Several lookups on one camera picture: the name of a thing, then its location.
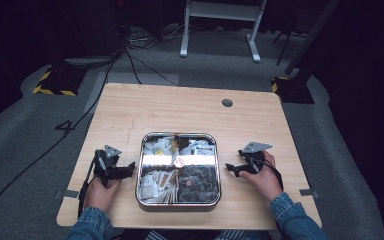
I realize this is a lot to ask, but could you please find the person's right hand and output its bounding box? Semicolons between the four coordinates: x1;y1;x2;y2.
239;150;284;202

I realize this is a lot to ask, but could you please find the pile of dark packets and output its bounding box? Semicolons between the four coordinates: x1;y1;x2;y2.
178;164;220;203

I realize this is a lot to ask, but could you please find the white metal stand frame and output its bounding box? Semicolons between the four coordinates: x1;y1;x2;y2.
179;0;268;64

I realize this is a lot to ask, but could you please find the grey flat floor plate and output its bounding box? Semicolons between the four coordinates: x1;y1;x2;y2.
64;55;116;68

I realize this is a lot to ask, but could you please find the black stand base yellow edge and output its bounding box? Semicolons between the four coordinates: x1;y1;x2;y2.
271;76;315;105

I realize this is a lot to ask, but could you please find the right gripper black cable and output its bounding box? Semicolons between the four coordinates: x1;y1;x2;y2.
251;154;285;192

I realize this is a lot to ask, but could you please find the long black floor cable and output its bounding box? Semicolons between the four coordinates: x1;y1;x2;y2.
0;46;129;228

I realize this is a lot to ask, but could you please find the pile of white packets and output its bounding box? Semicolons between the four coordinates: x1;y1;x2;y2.
143;135;178;157

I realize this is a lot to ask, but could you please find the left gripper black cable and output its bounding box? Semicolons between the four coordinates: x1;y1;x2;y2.
77;150;102;218

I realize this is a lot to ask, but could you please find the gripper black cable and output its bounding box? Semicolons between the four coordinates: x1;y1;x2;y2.
251;154;285;192
77;150;102;218

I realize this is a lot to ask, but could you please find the tangle of floor cables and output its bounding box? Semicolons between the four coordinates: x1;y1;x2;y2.
126;22;189;51

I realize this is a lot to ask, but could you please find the black yellow striped stand base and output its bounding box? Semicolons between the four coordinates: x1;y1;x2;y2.
32;67;87;98

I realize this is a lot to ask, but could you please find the person's left hand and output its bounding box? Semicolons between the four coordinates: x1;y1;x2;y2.
84;176;123;213

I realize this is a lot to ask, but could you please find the black slanted stand pole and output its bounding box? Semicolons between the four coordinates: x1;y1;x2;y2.
284;0;342;76

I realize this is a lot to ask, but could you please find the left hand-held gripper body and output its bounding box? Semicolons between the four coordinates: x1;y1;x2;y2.
93;144;130;188

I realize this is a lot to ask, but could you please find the pile of silver packets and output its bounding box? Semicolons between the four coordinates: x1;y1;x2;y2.
179;138;218;157

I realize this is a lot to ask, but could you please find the thin black floor cable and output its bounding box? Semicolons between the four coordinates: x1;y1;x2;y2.
124;49;180;87

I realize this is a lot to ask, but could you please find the square metal compartment tray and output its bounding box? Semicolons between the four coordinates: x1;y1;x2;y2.
134;131;222;212

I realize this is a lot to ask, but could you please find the person's striped clothing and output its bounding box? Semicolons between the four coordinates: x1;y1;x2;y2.
144;229;273;240

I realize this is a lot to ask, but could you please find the pile of brown stick packets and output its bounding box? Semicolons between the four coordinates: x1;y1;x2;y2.
139;167;180;204

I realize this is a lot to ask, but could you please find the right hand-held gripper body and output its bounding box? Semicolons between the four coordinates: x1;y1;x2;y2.
238;142;274;175

